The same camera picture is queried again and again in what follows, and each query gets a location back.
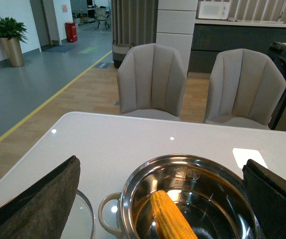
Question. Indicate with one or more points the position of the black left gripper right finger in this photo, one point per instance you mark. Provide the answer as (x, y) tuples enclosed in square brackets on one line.
[(266, 192)]

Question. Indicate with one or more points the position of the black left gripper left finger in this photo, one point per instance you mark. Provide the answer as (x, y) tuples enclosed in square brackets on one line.
[(59, 184)]

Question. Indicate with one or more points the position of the glass pot lid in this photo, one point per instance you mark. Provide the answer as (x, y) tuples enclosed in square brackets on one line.
[(80, 219)]

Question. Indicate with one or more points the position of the yellow corn cob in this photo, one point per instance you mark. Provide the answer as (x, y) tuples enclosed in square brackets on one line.
[(171, 221)]

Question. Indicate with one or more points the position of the white electric cooking pot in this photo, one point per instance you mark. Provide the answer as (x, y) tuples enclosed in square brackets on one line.
[(211, 198)]

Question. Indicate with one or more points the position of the right beige chair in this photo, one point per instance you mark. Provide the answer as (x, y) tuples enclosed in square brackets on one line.
[(245, 87)]

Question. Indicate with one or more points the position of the beige chair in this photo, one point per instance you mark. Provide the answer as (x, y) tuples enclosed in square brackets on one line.
[(151, 82), (245, 87)]

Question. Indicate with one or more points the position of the left beige chair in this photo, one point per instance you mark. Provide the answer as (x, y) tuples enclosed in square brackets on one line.
[(151, 82)]

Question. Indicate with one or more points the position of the woven laundry basket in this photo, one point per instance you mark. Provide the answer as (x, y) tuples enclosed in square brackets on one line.
[(119, 51)]

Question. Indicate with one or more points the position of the dark kitchen counter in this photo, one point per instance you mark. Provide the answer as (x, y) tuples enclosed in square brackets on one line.
[(210, 39)]

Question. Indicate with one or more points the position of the green potted plant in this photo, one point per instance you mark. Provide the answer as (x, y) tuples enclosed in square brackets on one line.
[(11, 33)]

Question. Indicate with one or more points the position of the red bin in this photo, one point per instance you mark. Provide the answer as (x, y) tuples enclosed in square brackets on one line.
[(71, 31)]

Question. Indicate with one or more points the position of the white microwave oven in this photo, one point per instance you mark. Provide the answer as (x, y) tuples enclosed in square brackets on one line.
[(218, 10)]

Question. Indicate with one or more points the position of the office swivel chair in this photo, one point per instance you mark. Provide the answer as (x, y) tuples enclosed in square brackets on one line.
[(101, 16)]

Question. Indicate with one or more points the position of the white pillar cabinet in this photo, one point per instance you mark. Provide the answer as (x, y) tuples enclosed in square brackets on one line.
[(175, 26)]

